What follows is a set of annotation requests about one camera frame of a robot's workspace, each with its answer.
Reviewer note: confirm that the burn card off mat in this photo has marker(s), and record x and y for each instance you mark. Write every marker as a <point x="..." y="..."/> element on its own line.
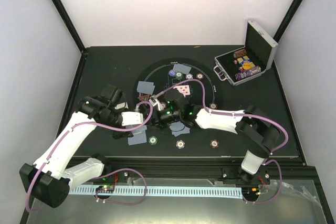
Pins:
<point x="136" y="139"/>

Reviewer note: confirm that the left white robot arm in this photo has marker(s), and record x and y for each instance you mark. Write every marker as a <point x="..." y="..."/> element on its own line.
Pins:
<point x="48" y="179"/>

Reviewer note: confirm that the orange chip row in case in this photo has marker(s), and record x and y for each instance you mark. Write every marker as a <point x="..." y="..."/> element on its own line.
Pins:
<point x="240" y="53"/>

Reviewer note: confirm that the purple small blind button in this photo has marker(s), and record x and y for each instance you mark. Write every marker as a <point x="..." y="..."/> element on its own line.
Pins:
<point x="172" y="74"/>

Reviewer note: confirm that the brown chip stack front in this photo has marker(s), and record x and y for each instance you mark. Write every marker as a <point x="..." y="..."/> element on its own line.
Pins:
<point x="214" y="143"/>

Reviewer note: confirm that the dealt card seat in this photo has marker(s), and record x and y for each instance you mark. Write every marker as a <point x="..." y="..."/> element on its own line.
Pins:
<point x="176" y="130"/>
<point x="142" y="87"/>
<point x="178" y="68"/>

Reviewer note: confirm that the brown chips top seat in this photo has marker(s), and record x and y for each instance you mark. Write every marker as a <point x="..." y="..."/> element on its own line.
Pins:
<point x="199" y="76"/>

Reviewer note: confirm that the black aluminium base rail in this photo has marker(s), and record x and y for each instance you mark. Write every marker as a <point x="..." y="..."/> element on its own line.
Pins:
<point x="221" y="168"/>

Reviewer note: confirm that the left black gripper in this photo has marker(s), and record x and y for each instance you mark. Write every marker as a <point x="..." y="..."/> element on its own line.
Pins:
<point x="119" y="134"/>

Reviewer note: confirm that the red triangle marker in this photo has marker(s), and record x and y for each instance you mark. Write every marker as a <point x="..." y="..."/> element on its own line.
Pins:
<point x="145" y="97"/>

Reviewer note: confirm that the blue playing card box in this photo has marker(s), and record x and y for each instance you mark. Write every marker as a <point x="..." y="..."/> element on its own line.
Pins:
<point x="244" y="59"/>

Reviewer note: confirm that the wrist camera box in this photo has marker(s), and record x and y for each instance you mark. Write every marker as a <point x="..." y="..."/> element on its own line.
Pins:
<point x="156" y="103"/>
<point x="131" y="118"/>

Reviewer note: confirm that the aluminium poker case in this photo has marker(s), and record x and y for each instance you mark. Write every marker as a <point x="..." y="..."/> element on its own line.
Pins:
<point x="251" y="60"/>

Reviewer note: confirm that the blue chip stack front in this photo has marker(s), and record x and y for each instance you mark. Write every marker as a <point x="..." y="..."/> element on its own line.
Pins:
<point x="180" y="144"/>

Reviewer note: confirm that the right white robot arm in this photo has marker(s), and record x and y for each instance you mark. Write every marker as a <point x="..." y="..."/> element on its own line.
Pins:
<point x="259" y="134"/>

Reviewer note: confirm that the green chip stack front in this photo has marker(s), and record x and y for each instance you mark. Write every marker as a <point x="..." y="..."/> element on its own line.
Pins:
<point x="152" y="140"/>

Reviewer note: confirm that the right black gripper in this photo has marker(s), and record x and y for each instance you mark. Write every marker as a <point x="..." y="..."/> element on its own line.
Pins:
<point x="158" y="122"/>

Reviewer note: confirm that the brown chips seat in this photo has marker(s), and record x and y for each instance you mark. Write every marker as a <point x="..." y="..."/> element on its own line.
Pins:
<point x="213" y="105"/>
<point x="199" y="76"/>

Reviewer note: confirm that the dealt card bottom seat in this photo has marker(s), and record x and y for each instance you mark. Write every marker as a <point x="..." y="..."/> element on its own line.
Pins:
<point x="176" y="130"/>

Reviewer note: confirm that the face up red card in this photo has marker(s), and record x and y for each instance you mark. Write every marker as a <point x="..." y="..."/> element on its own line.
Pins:
<point x="183" y="89"/>

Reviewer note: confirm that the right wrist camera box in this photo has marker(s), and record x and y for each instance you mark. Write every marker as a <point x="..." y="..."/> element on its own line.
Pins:
<point x="156" y="103"/>

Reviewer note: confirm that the purple chip row in case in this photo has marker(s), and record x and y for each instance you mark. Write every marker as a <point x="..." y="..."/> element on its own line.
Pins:
<point x="240" y="76"/>

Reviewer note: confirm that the left black frame post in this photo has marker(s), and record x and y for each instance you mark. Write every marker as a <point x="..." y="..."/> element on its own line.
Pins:
<point x="69" y="24"/>

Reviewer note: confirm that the dealt card top seat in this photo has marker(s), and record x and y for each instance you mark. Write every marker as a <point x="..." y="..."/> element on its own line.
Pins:
<point x="178" y="68"/>

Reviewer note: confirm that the green chips top seat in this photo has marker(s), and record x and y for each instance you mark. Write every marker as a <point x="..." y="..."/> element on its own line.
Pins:
<point x="179" y="76"/>

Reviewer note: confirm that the blue chips top seat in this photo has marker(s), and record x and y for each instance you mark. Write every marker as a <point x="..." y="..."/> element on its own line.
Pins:
<point x="188" y="76"/>

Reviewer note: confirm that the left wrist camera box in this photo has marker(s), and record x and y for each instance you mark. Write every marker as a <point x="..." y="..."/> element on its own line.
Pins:
<point x="131" y="118"/>

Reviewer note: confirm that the black frame post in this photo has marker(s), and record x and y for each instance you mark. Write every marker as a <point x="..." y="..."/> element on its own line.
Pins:
<point x="69" y="24"/>
<point x="294" y="6"/>

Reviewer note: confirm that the right black frame post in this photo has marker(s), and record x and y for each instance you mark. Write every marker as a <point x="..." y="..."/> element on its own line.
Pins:
<point x="294" y="6"/>

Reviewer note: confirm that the round black poker mat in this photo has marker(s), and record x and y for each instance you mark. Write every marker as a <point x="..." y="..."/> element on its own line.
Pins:
<point x="203" y="92"/>

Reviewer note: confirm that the white card box tray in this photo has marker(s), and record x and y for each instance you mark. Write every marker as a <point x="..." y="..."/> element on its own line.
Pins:
<point x="123" y="105"/>

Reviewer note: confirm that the orange big blind button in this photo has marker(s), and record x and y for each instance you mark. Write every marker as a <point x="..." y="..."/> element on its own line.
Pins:
<point x="247" y="65"/>

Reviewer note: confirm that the white slotted cable duct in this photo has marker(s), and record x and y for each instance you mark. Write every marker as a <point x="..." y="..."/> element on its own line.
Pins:
<point x="159" y="191"/>

